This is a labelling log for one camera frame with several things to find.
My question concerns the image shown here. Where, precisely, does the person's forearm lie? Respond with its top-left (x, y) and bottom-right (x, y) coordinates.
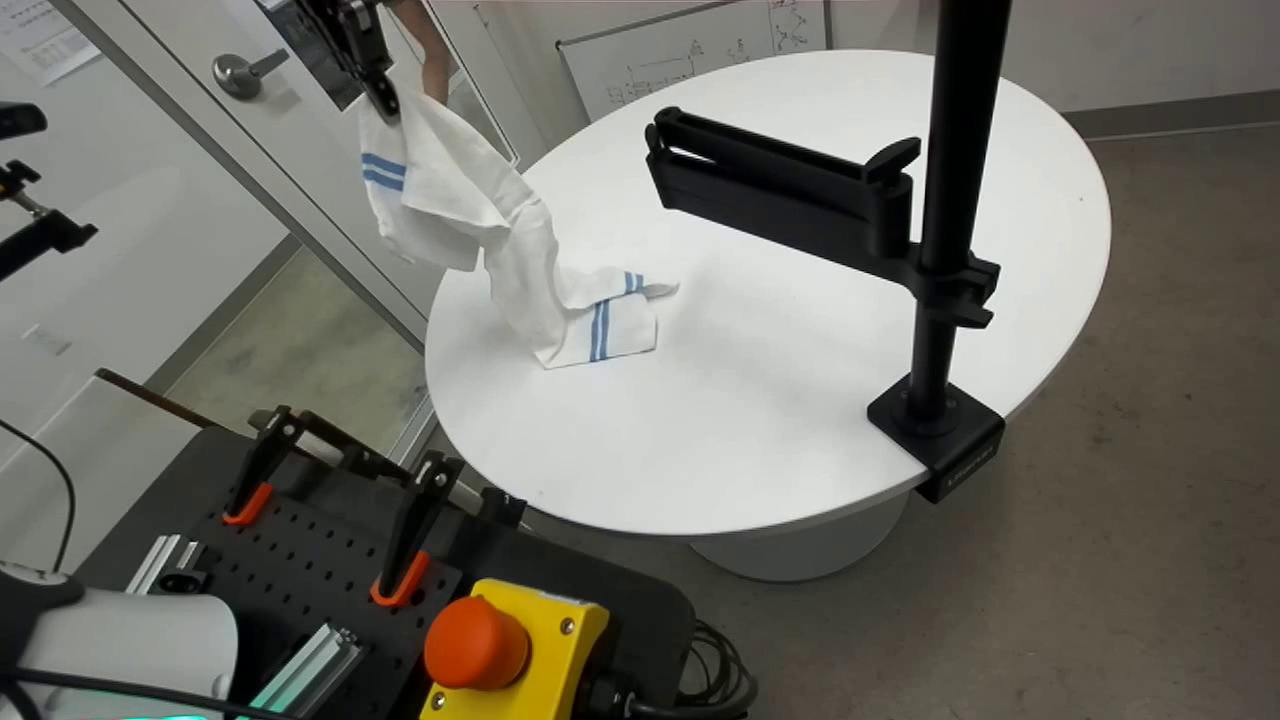
top-left (392, 0), bottom-right (453, 105)

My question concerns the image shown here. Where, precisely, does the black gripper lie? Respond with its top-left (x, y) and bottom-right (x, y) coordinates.
top-left (293, 0), bottom-right (403, 123)

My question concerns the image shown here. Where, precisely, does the yellow box with red button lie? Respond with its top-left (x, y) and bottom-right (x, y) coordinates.
top-left (418, 578), bottom-right (612, 720)

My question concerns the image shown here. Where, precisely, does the white box with brown edge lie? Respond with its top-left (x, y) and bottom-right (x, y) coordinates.
top-left (0, 367), bottom-right (223, 576)

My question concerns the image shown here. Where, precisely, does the short aluminium profile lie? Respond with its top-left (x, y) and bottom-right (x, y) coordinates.
top-left (124, 533), bottom-right (209, 597)

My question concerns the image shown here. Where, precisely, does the thin black cable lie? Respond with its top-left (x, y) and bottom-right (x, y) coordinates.
top-left (0, 418), bottom-right (78, 575)

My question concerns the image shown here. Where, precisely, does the white door with metal handle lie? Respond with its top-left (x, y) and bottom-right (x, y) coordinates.
top-left (48, 0), bottom-right (523, 353)

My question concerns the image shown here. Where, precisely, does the paper sheet on wall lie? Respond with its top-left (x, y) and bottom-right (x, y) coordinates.
top-left (0, 0), bottom-right (103, 87)

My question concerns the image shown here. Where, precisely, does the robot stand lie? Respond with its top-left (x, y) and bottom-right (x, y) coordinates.
top-left (72, 425), bottom-right (701, 720)

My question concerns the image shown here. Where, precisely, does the long aluminium profile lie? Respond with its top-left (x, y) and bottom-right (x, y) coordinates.
top-left (246, 622), bottom-right (363, 717)

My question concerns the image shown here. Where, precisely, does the white towel with blue stripes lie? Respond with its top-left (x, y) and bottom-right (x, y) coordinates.
top-left (357, 62), bottom-right (681, 371)

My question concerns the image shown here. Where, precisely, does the whiteboard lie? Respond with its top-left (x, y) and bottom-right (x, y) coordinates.
top-left (556, 0), bottom-right (834, 125)

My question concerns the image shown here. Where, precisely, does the coil of black cable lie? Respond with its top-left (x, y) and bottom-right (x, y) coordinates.
top-left (598, 618), bottom-right (761, 720)

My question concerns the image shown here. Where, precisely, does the camera on mount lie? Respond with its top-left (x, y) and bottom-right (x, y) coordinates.
top-left (0, 100), bottom-right (100, 285)

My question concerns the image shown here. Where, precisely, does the black clamp with orange grip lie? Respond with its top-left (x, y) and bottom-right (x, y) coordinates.
top-left (369, 450), bottom-right (467, 609)
top-left (221, 404), bottom-right (303, 528)

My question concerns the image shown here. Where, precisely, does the black clamp-on pole stand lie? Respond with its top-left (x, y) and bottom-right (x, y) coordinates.
top-left (644, 0), bottom-right (1013, 505)

